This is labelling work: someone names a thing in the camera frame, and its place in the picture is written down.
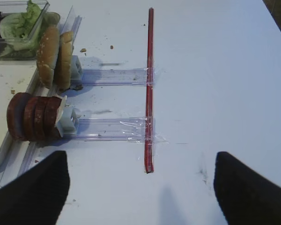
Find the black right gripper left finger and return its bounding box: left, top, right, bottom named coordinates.
left=0, top=151, right=70, bottom=225

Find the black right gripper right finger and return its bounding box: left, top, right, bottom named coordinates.
left=213, top=151, right=281, bottom=225

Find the green lettuce leaf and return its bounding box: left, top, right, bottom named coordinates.
left=0, top=0, right=42, bottom=51

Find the clear plastic lettuce box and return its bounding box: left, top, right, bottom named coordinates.
left=0, top=0, right=60, bottom=60

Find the red plastic strip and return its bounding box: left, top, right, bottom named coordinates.
left=144, top=7, right=154, bottom=174

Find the clear patty dispenser track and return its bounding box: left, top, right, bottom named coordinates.
left=63, top=117, right=164, bottom=143

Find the metal baking tray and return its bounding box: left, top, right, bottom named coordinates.
left=0, top=60, right=36, bottom=167

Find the grey bun pusher block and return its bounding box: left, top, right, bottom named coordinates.
left=71, top=55, right=83, bottom=80

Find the bun top behind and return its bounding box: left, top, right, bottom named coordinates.
left=53, top=31, right=74, bottom=90

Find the sesame bun top front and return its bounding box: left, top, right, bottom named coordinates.
left=37, top=25, right=59, bottom=89

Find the clear bun dispenser track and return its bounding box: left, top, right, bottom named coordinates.
left=71, top=68, right=161, bottom=86

